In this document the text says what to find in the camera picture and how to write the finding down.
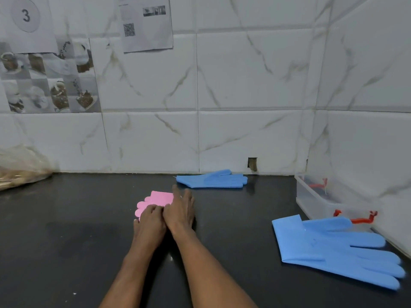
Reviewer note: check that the person's right hand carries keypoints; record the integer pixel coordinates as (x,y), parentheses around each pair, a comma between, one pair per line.
(179,216)

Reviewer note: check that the person's left hand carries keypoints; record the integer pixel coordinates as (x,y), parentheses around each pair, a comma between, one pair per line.
(150,226)

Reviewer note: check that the person's left fingers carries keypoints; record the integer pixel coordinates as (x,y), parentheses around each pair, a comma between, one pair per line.
(151,209)

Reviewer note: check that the person's right thumb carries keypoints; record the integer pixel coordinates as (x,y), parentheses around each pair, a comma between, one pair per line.
(167,209)

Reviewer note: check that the pink rubber glove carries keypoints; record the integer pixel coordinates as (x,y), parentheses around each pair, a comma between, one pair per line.
(159,197)

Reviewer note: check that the person's left forearm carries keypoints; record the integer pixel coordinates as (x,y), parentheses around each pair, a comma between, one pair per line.
(131,279)

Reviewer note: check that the person's right forearm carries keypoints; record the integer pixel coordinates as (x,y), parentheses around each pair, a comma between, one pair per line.
(205,272)

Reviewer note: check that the blue rubber glove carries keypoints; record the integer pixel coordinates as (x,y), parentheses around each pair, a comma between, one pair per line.
(212,180)
(330,250)

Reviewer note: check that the clear plastic bag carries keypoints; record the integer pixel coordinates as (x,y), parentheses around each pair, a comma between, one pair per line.
(19,169)

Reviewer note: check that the clear plastic container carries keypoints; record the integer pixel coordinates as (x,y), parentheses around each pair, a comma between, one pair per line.
(316,203)

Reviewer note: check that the red container clip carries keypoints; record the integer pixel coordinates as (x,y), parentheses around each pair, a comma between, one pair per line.
(361,218)
(318,185)

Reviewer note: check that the white printed paper sheet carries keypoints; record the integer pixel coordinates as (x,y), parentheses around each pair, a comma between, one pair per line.
(146,24)

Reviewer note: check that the white paper with circle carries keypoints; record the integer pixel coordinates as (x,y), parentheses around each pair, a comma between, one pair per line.
(29,25)

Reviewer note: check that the coffee picture wall tile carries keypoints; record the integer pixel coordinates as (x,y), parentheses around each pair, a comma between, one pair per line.
(51,86)

